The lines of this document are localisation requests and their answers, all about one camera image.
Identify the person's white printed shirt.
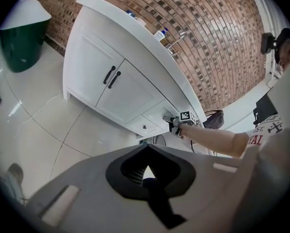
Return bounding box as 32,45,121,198
244,114,284,155

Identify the chrome faucet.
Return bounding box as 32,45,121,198
169,32,188,55

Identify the black head-worn camera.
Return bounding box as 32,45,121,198
260,32,278,56

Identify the black backpack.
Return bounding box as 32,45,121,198
203,110,225,130

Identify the person's head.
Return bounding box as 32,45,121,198
274,28,290,71

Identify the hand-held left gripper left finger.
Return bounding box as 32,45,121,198
26,144,165,233

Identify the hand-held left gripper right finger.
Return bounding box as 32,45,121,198
145,146,258,233

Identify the white floor cable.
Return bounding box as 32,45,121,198
14,88,65,140

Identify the white-topped green pedestal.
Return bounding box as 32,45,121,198
0,0,52,73

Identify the white vanity sink cabinet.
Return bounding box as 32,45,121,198
76,0,208,122

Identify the white cabinet door black handle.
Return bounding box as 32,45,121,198
66,25,125,106
95,59,165,123

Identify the person's right forearm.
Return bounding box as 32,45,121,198
181,124,250,158

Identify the white pump bottle blue cap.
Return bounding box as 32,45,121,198
154,27,169,41

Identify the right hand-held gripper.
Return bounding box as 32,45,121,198
163,110,197,137

